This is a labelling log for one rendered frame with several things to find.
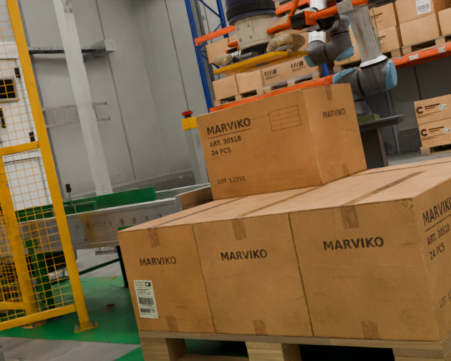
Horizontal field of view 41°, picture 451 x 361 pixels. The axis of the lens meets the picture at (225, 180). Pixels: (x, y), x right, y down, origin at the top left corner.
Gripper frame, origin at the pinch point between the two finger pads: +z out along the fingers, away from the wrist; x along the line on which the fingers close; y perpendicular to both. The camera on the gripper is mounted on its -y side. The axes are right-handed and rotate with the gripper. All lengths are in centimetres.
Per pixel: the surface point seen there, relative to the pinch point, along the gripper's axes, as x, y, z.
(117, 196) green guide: -63, 166, -22
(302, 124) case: -43.8, 0.7, 21.4
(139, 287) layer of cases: -92, 50, 81
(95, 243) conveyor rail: -81, 127, 35
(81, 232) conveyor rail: -75, 137, 35
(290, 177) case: -64, 12, 21
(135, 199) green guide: -67, 151, -22
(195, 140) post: -39, 117, -48
